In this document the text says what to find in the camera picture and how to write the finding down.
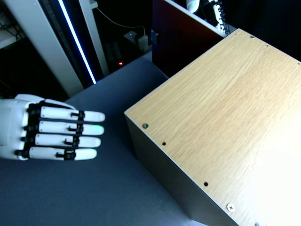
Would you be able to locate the wide white frame post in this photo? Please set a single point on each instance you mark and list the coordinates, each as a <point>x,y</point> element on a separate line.
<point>44,47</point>

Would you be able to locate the light wooden box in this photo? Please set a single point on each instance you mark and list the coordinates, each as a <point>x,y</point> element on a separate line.
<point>223,117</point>

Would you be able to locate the narrow white frame post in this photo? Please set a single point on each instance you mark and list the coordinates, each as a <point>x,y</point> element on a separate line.
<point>95,37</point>

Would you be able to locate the dark cabinet door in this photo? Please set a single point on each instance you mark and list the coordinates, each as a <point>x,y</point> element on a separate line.
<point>183,40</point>

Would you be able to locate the white LED light strip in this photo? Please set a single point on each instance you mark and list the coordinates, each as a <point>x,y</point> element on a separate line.
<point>77,44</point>

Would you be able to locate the white power adapter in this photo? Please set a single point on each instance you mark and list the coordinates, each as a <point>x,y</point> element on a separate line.
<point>143,42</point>

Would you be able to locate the grey wall plug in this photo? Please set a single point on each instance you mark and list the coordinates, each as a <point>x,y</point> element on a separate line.
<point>130,37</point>

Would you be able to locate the grey table cloth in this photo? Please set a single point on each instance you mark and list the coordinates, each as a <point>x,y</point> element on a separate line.
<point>82,188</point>

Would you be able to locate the black power strip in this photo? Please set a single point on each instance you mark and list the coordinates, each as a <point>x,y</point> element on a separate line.
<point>113,51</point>

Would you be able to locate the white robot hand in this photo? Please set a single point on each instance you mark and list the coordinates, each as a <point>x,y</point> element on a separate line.
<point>193,5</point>
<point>14,127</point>

